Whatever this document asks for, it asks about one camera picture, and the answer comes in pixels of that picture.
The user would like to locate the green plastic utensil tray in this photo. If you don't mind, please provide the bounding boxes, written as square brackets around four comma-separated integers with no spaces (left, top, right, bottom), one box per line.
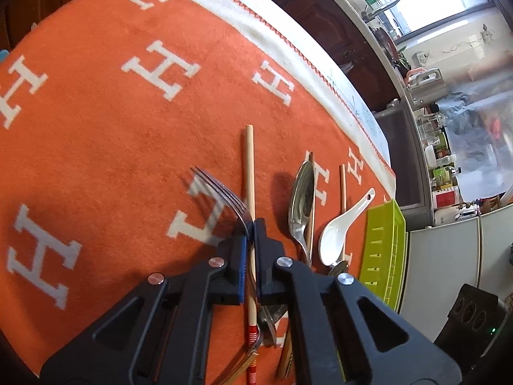
[358,198,409,313]

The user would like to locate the grey metal cabinet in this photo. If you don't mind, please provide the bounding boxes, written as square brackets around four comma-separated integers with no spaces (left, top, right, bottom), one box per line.
[374,106,435,209]

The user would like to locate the grey refrigerator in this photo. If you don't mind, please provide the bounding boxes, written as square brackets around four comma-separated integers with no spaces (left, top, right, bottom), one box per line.
[397,204,513,341]

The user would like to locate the red pan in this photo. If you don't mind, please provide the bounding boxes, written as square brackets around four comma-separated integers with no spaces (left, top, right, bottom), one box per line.
[371,26,397,55]

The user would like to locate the clear plastic wall sheet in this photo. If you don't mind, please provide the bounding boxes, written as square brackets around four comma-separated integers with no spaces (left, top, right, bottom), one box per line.
[433,48,513,193]

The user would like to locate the bamboo chopstick red striped end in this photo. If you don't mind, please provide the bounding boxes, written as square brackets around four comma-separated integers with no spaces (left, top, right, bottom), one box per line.
[339,164,348,213]
[244,124,263,385]

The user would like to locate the white ceramic spoon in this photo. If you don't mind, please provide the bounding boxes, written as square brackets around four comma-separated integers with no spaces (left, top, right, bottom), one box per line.
[318,188,376,267]

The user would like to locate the orange white patterned blanket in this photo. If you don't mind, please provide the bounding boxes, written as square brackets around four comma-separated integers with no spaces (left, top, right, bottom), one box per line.
[0,0,397,385]

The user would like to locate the dark wooden kitchen cabinets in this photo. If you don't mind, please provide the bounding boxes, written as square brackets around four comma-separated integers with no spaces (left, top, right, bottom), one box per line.
[0,0,401,113]

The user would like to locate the red label jar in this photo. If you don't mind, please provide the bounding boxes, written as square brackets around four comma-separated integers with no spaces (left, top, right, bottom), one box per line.
[434,186,461,209]

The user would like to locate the round metal spoon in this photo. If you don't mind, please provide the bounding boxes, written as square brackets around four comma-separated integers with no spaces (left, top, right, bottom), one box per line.
[326,260,350,279]

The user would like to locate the small metal spoon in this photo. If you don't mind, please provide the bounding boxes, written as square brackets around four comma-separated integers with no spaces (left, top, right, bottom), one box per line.
[258,305,289,347]

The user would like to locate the large metal spoon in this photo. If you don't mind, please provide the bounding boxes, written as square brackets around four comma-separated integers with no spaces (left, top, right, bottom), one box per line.
[289,160,315,267]

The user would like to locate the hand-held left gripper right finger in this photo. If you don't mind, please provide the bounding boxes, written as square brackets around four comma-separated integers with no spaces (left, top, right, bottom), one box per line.
[253,217,461,385]

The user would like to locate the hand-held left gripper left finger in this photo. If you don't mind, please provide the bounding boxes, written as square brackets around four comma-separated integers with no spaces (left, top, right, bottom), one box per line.
[40,235,249,385]

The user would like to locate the white kitchen countertop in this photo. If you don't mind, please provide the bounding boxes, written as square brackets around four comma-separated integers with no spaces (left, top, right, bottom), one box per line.
[297,0,417,105]

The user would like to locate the green label oil bottle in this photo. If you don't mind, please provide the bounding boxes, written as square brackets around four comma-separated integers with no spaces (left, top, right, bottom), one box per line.
[431,166,458,187]

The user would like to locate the metal fork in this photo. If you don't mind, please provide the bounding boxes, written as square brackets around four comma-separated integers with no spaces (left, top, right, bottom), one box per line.
[188,166,265,385]

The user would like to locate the cream electric kettle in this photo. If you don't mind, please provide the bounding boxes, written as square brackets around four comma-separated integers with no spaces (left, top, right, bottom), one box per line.
[405,68,446,109]

